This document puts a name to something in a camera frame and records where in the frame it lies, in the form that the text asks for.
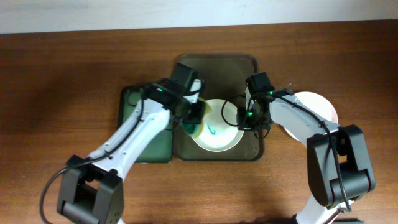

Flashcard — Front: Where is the green and yellow sponge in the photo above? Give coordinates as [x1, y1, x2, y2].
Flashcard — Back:
[182, 98, 212, 138]

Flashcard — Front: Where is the white plate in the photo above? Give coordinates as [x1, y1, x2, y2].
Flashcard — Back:
[190, 99, 244, 152]
[274, 91, 340, 144]

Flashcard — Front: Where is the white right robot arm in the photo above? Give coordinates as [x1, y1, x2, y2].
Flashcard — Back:
[237, 89, 376, 223]

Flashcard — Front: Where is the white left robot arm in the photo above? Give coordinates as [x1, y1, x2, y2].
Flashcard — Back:
[57, 79, 205, 223]

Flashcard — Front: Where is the black tray with soapy water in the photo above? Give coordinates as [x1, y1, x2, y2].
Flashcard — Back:
[117, 86, 174, 164]

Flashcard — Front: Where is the brown serving tray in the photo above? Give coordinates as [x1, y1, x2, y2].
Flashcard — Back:
[173, 54, 264, 162]

